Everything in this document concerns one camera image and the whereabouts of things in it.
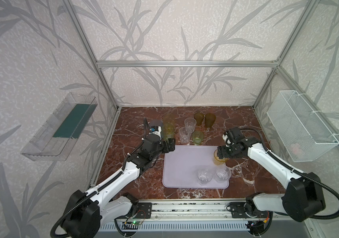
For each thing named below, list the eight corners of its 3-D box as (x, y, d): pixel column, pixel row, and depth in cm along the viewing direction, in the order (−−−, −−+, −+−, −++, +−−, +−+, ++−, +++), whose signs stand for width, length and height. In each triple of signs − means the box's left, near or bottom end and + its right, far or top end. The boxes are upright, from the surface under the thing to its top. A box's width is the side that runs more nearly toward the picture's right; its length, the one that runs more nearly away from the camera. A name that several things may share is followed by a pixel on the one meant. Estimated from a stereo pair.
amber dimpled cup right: (204, 128, 109) (206, 120, 103) (203, 120, 114) (205, 113, 107) (214, 128, 109) (216, 120, 103) (212, 120, 114) (214, 113, 107)
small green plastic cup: (192, 145, 101) (193, 140, 96) (192, 135, 105) (192, 130, 101) (203, 145, 101) (204, 140, 96) (202, 135, 105) (203, 130, 101)
